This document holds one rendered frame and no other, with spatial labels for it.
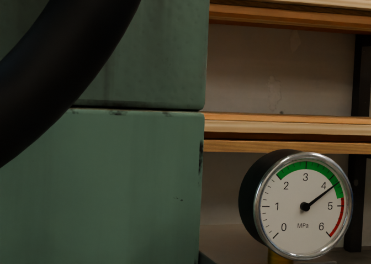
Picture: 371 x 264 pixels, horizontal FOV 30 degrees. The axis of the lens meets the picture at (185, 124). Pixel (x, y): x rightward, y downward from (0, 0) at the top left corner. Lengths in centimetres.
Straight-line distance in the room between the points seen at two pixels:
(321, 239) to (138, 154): 12
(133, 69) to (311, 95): 280
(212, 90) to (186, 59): 258
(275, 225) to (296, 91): 279
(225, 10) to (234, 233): 203
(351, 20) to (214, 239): 229
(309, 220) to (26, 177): 17
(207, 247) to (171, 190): 5
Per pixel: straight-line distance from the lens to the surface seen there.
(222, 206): 309
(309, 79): 321
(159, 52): 43
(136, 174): 43
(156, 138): 43
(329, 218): 41
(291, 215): 40
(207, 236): 50
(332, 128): 271
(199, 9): 44
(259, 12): 256
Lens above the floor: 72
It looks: 3 degrees down
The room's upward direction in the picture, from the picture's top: 3 degrees clockwise
